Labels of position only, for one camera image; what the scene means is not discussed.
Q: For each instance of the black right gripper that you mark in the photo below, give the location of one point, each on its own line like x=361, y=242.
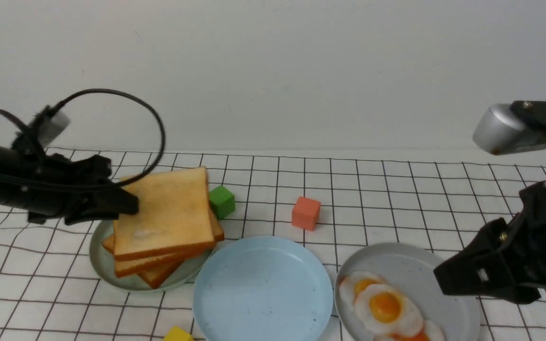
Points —
x=506, y=260

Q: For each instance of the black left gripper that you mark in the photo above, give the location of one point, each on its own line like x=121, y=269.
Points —
x=76, y=207

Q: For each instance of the toast slice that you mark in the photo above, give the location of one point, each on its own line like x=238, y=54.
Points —
x=217, y=231
x=173, y=216
x=156, y=276
x=150, y=265

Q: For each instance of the fried egg top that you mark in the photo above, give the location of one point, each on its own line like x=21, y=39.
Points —
x=385, y=311

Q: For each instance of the fried egg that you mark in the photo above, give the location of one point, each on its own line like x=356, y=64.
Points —
x=385, y=311
x=431, y=331
x=355, y=283

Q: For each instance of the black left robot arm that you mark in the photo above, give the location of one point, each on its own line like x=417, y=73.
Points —
x=56, y=187

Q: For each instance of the grey speckled plate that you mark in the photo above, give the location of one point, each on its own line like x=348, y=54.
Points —
x=410, y=269

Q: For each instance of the fried egg lower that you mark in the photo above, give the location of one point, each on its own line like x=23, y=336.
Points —
x=431, y=331

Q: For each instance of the pale green plate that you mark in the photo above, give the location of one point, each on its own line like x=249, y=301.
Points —
x=103, y=264

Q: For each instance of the white checkered tablecloth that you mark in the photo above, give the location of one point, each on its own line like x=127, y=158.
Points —
x=50, y=292

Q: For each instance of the green cube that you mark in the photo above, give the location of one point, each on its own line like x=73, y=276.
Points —
x=222, y=202

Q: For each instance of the fried egg left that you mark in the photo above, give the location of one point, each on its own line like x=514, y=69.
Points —
x=355, y=283

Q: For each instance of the yellow cube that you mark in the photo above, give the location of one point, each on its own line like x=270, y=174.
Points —
x=178, y=334

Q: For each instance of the light blue plate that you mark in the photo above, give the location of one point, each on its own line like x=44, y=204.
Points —
x=262, y=288

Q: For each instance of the red cube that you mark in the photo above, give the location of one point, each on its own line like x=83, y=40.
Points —
x=305, y=213

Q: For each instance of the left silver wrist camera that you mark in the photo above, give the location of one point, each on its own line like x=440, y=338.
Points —
x=48, y=124

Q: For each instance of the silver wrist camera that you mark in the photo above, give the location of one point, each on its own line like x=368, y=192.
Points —
x=48, y=124
x=500, y=132

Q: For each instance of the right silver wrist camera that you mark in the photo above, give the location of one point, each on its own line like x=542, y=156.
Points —
x=500, y=132

